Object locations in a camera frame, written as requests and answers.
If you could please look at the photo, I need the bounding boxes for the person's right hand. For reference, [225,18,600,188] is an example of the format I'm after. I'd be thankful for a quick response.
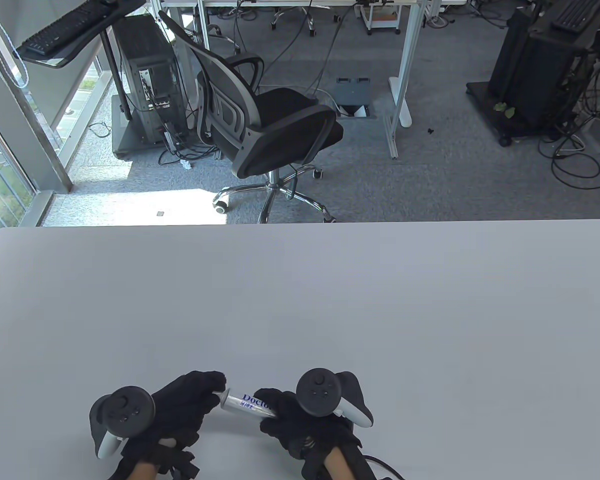
[254,388,363,467]

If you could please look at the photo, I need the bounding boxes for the person's left hand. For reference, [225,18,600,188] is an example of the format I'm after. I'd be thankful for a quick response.
[120,370,228,466]

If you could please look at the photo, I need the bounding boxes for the white toothpaste tube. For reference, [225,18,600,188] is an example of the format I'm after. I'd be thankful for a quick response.
[220,389,279,420]

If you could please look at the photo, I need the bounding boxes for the person's left forearm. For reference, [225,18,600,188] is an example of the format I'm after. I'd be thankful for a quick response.
[130,459,161,480]

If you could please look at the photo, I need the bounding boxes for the person's right forearm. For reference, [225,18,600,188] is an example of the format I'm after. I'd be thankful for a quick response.
[322,448,355,480]

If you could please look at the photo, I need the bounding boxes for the black white right hand controller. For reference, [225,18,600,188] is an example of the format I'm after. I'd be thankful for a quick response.
[295,368,374,429]

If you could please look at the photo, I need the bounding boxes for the black white hand controller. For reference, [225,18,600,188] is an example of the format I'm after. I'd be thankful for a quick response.
[295,368,374,429]
[89,385,157,460]

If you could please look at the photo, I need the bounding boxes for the black white left hand controller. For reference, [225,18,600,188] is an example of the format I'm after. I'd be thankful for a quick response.
[89,385,157,460]

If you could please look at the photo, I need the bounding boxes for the grey cart base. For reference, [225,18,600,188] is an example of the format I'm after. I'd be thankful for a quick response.
[110,94,191,162]

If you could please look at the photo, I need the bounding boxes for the black mesh office chair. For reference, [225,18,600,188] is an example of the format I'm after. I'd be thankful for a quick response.
[158,10,345,224]

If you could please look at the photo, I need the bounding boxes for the grey floor socket box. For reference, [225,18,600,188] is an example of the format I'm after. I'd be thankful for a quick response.
[335,77,374,119]

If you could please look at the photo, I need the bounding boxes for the black keyboard tray stand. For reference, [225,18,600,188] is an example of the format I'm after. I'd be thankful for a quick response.
[12,0,147,122]

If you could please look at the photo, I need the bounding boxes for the black computer tower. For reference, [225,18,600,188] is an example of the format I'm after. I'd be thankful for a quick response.
[112,13,189,147]

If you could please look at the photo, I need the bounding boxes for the black keyboard on tray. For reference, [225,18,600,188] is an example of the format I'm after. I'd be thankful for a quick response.
[17,0,113,56]

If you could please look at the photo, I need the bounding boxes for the chrome chair base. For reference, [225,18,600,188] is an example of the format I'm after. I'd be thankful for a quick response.
[269,7,317,38]

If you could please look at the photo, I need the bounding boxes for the white rolling cabinet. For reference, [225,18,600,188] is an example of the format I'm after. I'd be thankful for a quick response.
[359,1,402,36]

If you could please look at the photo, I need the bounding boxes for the black computer cart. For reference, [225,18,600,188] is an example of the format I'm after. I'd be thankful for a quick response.
[465,0,600,148]

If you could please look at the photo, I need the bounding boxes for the black keyboard on cart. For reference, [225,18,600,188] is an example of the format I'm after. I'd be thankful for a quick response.
[552,0,600,34]

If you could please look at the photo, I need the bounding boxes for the black left wrist strap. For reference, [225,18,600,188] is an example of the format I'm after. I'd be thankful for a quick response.
[155,449,201,480]

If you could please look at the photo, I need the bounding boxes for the black wrist strap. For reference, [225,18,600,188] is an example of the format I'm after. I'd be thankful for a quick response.
[347,440,381,480]
[155,449,201,480]

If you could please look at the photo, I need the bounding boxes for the black right wrist strap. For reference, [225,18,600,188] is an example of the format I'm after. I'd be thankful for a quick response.
[347,440,381,480]

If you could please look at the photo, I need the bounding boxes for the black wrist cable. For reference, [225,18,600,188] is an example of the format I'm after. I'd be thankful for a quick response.
[362,452,407,480]

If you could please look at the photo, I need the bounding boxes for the window frame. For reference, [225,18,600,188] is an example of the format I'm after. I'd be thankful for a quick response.
[0,0,131,241]

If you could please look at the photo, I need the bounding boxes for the black floor cables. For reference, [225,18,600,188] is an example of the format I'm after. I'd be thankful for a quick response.
[537,60,600,190]

